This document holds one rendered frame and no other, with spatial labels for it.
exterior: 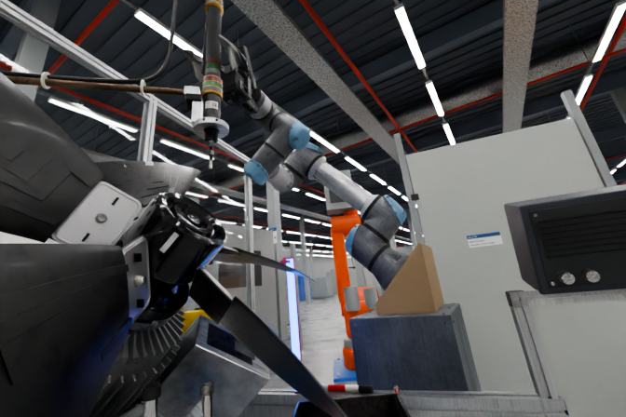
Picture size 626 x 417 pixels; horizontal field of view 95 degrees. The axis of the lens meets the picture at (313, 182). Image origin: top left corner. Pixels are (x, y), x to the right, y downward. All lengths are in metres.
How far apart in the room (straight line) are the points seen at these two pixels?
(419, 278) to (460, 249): 1.26
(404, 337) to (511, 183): 1.64
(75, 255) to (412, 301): 0.88
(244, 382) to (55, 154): 0.44
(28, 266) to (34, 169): 0.21
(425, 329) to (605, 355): 1.59
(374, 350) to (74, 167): 0.86
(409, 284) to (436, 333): 0.16
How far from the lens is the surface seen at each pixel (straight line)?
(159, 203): 0.43
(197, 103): 0.66
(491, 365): 2.30
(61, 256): 0.31
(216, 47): 0.76
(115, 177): 0.71
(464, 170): 2.35
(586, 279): 0.80
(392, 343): 0.97
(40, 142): 0.50
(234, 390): 0.61
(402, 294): 1.01
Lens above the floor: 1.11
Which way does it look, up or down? 19 degrees up
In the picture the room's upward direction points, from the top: 6 degrees counter-clockwise
